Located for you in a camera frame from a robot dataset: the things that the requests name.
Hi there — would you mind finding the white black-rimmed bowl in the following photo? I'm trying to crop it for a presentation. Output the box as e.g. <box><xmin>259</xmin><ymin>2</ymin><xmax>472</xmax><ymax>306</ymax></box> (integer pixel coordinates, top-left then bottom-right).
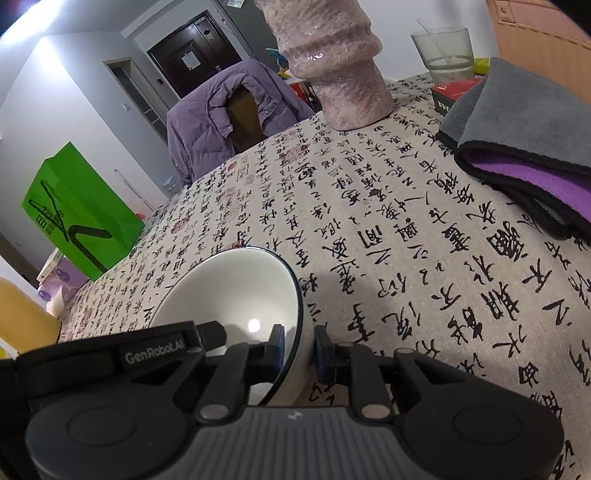
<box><xmin>151</xmin><ymin>247</ymin><xmax>314</xmax><ymax>406</ymax></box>

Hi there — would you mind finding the dark entrance door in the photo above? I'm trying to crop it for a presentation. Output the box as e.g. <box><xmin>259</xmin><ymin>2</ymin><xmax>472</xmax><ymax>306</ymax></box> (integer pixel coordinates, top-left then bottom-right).
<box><xmin>148</xmin><ymin>11</ymin><xmax>242</xmax><ymax>98</ymax></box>

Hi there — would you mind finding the grey refrigerator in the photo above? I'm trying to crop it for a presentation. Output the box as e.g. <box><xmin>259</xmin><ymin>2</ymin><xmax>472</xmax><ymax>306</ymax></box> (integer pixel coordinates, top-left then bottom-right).
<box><xmin>217</xmin><ymin>0</ymin><xmax>277</xmax><ymax>57</ymax></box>

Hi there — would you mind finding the pink laptop case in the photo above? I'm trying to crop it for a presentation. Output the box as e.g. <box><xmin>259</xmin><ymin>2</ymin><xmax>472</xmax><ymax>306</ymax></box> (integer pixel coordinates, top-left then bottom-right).
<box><xmin>486</xmin><ymin>0</ymin><xmax>591</xmax><ymax>101</ymax></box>

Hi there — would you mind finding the wooden chair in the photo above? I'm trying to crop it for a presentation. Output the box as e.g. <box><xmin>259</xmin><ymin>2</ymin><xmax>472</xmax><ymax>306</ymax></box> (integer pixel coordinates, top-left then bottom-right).
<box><xmin>226</xmin><ymin>87</ymin><xmax>266</xmax><ymax>153</ymax></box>

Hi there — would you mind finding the green paper shopping bag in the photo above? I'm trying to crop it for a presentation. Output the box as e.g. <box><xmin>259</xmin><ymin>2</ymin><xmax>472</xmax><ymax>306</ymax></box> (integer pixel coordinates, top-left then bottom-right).
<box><xmin>22</xmin><ymin>143</ymin><xmax>143</xmax><ymax>281</ymax></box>

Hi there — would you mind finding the calligraphy print tablecloth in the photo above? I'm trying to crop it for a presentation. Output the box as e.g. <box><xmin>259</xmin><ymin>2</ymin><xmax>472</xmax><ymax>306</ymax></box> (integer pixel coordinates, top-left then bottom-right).
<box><xmin>60</xmin><ymin>75</ymin><xmax>590</xmax><ymax>479</ymax></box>

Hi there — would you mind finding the drinking glass with straw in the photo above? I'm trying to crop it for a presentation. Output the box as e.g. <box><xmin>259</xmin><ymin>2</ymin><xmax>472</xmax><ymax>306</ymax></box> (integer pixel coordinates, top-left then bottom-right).
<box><xmin>411</xmin><ymin>18</ymin><xmax>475</xmax><ymax>86</ymax></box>

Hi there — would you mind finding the pink textured vase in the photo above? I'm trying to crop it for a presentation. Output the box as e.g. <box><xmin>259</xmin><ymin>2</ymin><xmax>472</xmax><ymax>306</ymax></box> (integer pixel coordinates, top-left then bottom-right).
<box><xmin>256</xmin><ymin>0</ymin><xmax>394</xmax><ymax>131</ymax></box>

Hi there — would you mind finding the grey purple cloth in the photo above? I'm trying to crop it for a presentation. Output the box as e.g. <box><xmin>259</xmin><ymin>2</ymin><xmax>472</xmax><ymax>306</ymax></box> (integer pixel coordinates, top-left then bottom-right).
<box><xmin>437</xmin><ymin>58</ymin><xmax>590</xmax><ymax>239</ymax></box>

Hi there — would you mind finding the purple tissue pack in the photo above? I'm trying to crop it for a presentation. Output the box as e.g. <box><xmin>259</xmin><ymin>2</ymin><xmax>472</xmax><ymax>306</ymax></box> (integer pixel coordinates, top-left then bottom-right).
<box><xmin>37</xmin><ymin>249</ymin><xmax>89</xmax><ymax>318</ymax></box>

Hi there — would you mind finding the yellow thermos jug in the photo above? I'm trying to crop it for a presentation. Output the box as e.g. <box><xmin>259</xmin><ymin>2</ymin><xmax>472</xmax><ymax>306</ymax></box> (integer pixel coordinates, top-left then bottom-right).
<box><xmin>0</xmin><ymin>278</ymin><xmax>61</xmax><ymax>354</ymax></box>

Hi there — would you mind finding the purple puffer jacket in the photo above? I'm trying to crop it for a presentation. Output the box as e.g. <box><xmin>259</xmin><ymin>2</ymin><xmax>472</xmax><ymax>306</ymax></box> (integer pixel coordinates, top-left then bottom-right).
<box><xmin>166</xmin><ymin>59</ymin><xmax>315</xmax><ymax>186</ymax></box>

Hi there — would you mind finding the red small box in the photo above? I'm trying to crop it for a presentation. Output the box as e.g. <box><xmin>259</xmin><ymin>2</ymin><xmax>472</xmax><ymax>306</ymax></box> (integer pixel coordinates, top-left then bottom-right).
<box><xmin>430</xmin><ymin>77</ymin><xmax>482</xmax><ymax>116</ymax></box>

